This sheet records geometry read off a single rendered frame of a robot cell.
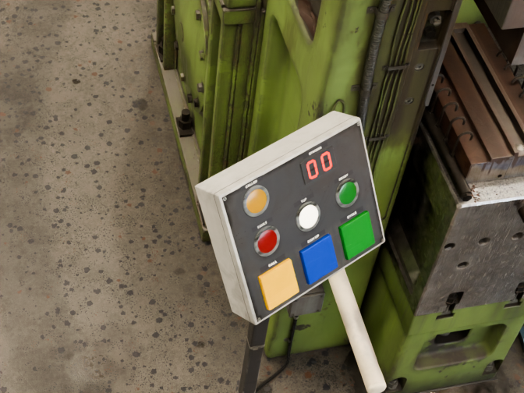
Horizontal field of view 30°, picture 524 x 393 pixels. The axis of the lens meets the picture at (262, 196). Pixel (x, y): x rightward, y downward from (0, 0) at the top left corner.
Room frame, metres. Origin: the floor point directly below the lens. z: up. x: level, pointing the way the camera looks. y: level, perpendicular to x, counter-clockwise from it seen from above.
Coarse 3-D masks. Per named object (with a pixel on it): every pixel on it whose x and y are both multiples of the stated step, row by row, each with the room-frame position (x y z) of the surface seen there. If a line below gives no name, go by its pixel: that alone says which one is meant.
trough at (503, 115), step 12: (468, 36) 1.85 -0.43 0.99; (468, 48) 1.81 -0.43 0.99; (480, 60) 1.77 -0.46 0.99; (480, 72) 1.73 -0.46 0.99; (492, 84) 1.70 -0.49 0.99; (492, 96) 1.66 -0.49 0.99; (504, 108) 1.62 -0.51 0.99; (504, 120) 1.59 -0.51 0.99; (516, 120) 1.58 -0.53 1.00; (516, 132) 1.56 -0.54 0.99
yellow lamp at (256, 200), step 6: (252, 192) 1.11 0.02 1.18; (258, 192) 1.11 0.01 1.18; (252, 198) 1.10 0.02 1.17; (258, 198) 1.11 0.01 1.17; (264, 198) 1.11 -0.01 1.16; (246, 204) 1.09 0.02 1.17; (252, 204) 1.09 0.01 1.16; (258, 204) 1.10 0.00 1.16; (264, 204) 1.11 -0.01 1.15; (252, 210) 1.09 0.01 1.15; (258, 210) 1.09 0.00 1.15
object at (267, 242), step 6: (264, 234) 1.08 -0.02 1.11; (270, 234) 1.08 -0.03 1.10; (258, 240) 1.06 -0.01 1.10; (264, 240) 1.07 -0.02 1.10; (270, 240) 1.07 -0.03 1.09; (276, 240) 1.08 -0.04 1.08; (258, 246) 1.06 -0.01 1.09; (264, 246) 1.06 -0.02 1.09; (270, 246) 1.07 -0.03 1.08; (264, 252) 1.06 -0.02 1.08
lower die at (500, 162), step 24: (456, 24) 1.87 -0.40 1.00; (480, 24) 1.90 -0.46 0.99; (456, 48) 1.80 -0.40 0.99; (480, 48) 1.80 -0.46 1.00; (456, 72) 1.72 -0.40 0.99; (504, 72) 1.74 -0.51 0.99; (432, 96) 1.66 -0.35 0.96; (456, 96) 1.65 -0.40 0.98; (480, 96) 1.65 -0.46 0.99; (504, 96) 1.65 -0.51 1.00; (456, 120) 1.57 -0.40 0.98; (480, 120) 1.57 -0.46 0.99; (480, 144) 1.51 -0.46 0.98; (504, 144) 1.51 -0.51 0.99; (480, 168) 1.45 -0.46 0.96; (504, 168) 1.47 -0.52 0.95
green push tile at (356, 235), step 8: (360, 216) 1.20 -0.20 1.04; (368, 216) 1.21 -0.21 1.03; (344, 224) 1.18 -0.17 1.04; (352, 224) 1.18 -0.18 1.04; (360, 224) 1.19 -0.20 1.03; (368, 224) 1.20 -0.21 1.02; (344, 232) 1.17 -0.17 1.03; (352, 232) 1.18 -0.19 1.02; (360, 232) 1.19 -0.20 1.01; (368, 232) 1.20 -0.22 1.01; (344, 240) 1.16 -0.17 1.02; (352, 240) 1.17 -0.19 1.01; (360, 240) 1.18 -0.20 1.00; (368, 240) 1.19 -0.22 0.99; (344, 248) 1.15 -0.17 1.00; (352, 248) 1.16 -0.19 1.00; (360, 248) 1.17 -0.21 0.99; (352, 256) 1.15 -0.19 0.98
